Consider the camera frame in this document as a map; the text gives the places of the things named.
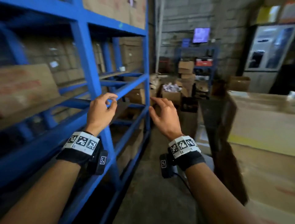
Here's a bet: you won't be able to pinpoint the person's right hand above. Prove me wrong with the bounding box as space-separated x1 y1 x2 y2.
149 97 184 142

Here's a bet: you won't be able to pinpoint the person's left hand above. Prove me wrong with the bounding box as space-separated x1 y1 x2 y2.
86 92 118 137

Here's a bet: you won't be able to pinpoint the person's left forearm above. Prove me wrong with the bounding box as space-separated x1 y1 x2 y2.
0 159 82 224

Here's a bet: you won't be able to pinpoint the person's right forearm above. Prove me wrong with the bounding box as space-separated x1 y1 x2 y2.
184 162 261 224

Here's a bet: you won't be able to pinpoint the brown cardboard box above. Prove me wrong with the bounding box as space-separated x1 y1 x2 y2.
124 88 157 106
228 76 251 92

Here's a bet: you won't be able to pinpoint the open box of packets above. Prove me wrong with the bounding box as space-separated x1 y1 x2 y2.
161 83 183 105

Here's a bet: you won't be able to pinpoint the right wrist marker band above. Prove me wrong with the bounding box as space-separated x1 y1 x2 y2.
168 136 206 172

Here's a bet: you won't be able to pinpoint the wrist marker band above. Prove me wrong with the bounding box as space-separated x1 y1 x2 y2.
168 136 206 172
56 131 100 166

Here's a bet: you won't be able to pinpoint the left wrist marker band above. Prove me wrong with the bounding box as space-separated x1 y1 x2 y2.
56 131 100 166

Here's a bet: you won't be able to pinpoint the small stacked cardboard boxes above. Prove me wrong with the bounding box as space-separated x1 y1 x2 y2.
177 60 196 80

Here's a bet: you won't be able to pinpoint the blue metal shelf rack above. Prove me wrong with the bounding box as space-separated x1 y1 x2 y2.
0 0 151 224

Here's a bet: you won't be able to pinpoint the stack of brown cardboard boxes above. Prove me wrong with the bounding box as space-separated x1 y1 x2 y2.
20 36 144 86

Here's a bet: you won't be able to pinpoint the small blue shelf unit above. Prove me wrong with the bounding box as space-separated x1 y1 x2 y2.
176 45 219 94

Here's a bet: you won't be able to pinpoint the dark brown cardboard sheet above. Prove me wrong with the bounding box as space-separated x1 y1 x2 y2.
199 92 250 206

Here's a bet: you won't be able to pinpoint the red printed cardboard box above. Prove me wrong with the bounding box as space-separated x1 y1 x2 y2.
0 64 61 118

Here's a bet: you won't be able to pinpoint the cardboard boxes on rack top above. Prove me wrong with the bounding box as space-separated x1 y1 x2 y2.
83 0 147 30

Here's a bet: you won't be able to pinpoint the large flat cardboard box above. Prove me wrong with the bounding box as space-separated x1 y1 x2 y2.
227 91 295 158

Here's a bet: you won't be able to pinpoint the glass door cabinet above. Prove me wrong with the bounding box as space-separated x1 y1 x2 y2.
243 24 295 94

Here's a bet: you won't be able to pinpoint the yellow box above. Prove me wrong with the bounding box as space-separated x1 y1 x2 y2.
256 6 281 24

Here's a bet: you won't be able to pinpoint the orange box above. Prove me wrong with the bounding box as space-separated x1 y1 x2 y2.
278 2 295 24

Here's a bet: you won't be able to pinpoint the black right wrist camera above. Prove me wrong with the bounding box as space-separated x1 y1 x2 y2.
159 153 177 179

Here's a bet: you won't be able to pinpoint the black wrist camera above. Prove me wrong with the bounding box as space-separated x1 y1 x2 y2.
159 153 177 179
86 150 109 176

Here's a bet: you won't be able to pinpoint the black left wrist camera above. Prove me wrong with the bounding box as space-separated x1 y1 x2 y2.
86 150 109 176

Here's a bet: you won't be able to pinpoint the black camera cable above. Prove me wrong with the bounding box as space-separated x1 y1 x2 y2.
173 172 194 198

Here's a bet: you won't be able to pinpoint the grey wall pipe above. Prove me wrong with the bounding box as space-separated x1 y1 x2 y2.
155 0 162 73

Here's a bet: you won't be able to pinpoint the wall monitor screen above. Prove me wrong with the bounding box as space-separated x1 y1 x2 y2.
192 27 211 44

